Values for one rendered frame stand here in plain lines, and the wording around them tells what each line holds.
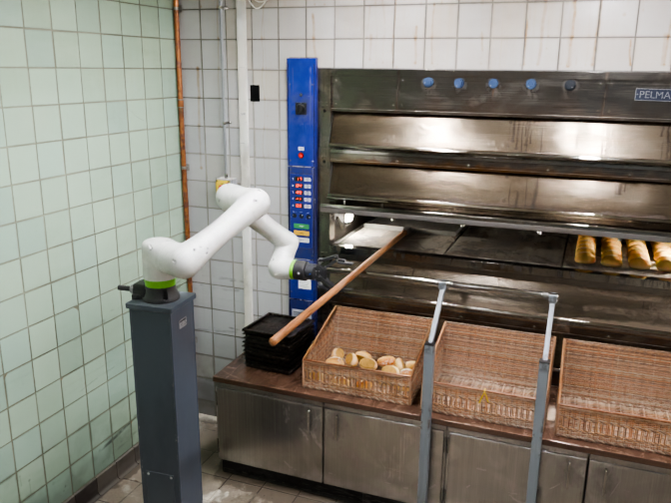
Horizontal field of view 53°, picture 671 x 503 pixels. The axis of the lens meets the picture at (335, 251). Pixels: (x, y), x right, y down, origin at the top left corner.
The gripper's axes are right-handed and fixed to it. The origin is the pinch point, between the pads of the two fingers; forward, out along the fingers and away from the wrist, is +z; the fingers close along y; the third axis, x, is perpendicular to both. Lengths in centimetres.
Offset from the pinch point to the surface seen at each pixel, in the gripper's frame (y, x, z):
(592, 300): 15, -56, 104
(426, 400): 51, 6, 40
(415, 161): -46, -54, 14
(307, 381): 58, -5, -23
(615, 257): -3, -70, 112
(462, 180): -38, -56, 38
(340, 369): 48.9, -5.1, -5.2
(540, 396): 40, 6, 87
